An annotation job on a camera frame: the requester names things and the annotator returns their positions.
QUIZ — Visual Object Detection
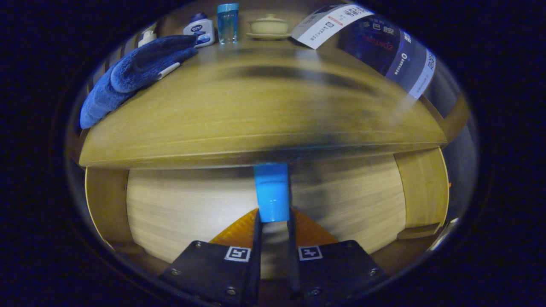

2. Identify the wooden drawer with black knob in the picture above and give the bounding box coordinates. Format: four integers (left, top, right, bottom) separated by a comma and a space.
84, 147, 450, 280

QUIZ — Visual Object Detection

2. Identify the white lotion bottle blue cap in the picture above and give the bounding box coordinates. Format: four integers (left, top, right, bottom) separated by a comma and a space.
183, 13, 215, 48

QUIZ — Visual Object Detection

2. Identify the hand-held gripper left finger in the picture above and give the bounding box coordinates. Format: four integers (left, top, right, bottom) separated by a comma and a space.
159, 208, 261, 307

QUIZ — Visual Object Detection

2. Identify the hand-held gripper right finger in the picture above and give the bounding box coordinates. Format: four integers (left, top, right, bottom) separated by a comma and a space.
288, 208, 389, 301

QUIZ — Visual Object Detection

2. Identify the clear blue bottle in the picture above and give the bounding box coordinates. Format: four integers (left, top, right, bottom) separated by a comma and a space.
217, 3, 239, 45

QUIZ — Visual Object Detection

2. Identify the blue cylindrical container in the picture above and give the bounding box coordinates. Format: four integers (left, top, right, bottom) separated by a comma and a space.
253, 163, 290, 223

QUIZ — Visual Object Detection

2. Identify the white book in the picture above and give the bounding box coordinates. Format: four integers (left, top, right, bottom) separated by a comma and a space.
291, 3, 375, 50

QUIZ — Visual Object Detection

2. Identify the beige lidded teacup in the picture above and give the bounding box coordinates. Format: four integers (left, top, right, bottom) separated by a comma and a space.
247, 14, 292, 41

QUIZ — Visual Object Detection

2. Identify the wooden cabinet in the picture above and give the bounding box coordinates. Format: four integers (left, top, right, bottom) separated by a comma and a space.
68, 0, 472, 167

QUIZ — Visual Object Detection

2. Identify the black backdrop cloth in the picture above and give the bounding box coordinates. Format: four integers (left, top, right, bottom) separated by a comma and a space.
439, 124, 478, 224

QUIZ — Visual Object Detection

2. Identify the rolled blue towel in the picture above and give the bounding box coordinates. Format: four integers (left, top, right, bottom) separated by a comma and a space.
80, 35, 199, 129

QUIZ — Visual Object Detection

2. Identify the wooden countertop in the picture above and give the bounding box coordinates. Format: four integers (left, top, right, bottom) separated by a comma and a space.
79, 36, 447, 170

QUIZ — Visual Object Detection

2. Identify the dark blue book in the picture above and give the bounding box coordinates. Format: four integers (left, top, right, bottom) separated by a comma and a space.
337, 15, 427, 84

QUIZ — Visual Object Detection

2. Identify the white pump bottle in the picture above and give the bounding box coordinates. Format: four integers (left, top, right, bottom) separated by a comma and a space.
137, 23, 158, 47

